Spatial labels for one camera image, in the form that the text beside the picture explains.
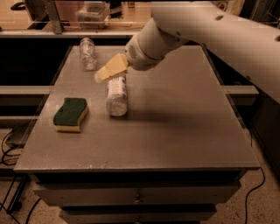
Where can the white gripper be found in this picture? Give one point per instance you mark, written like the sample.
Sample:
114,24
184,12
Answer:
139,58

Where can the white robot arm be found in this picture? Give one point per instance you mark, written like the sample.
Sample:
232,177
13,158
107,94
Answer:
250,48

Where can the grey metal shelf rail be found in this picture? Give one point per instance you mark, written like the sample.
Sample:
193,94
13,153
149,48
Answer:
67,33

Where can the grey table with drawers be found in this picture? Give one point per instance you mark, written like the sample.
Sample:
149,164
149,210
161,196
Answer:
176,154

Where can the dark box on floor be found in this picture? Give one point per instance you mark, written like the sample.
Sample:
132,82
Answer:
18,136

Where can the green and yellow sponge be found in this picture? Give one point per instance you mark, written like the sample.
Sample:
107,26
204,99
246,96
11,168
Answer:
70,115

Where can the clear plastic storage box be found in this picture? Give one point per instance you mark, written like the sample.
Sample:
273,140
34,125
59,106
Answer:
93,15

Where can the clear crumpled plastic bottle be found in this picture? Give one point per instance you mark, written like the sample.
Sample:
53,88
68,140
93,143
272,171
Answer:
87,54

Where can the blue labelled plastic bottle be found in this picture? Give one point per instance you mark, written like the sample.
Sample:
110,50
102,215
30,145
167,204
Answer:
117,101

